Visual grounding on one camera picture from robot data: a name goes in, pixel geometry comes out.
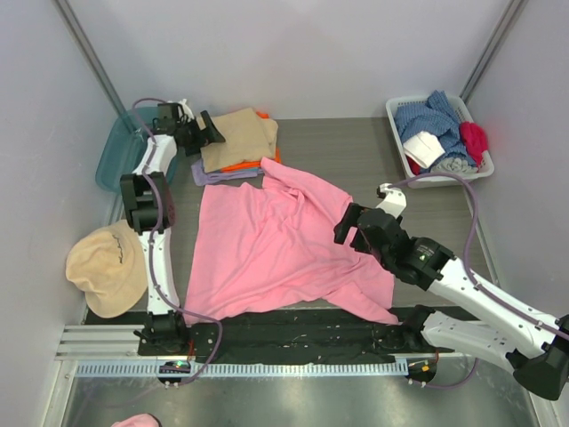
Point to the orange t shirt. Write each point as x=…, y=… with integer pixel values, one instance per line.
x=249, y=166

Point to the red cloth in basket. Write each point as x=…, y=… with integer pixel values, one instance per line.
x=414, y=167

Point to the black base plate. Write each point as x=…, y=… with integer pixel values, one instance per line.
x=320, y=337

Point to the blue checked shirt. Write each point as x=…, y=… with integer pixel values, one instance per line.
x=435, y=115

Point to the right aluminium frame post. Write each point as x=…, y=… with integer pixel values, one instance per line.
x=499, y=35

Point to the teal t shirt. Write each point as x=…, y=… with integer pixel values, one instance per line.
x=250, y=170

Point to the left aluminium frame post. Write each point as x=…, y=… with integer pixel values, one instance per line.
x=83, y=42

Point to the pink cloth at bottom edge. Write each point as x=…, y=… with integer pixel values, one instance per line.
x=141, y=420

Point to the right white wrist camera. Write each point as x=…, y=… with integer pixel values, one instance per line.
x=392, y=200

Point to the teal plastic bin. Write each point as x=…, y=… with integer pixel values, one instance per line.
x=126, y=146

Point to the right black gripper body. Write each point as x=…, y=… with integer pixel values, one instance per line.
x=353, y=227

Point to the magenta cloth in basket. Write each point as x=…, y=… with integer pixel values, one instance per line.
x=475, y=140

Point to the beige t shirt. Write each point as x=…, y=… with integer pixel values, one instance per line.
x=248, y=138

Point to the white cloth in basket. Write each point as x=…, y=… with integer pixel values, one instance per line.
x=424, y=149

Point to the pink t shirt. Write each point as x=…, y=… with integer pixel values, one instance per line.
x=260, y=249

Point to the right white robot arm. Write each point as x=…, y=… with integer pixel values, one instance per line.
x=529, y=344

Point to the white slotted cable duct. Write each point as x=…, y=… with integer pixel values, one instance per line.
x=162, y=368

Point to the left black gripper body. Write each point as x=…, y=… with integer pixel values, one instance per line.
x=196, y=134

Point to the beige crumpled cloth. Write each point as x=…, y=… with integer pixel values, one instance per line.
x=108, y=266

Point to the lavender t shirt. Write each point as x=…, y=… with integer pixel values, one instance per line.
x=202, y=178

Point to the aluminium frame post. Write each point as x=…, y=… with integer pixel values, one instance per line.
x=83, y=42
x=499, y=35

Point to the aluminium rail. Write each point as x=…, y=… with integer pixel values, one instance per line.
x=98, y=342

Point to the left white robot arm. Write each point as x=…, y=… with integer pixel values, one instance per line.
x=150, y=213

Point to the grey cloth in basket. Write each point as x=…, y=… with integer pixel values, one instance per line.
x=456, y=164

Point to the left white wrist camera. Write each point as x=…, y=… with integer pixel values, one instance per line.
x=187, y=111

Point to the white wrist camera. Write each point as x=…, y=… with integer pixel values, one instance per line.
x=187, y=111
x=392, y=200

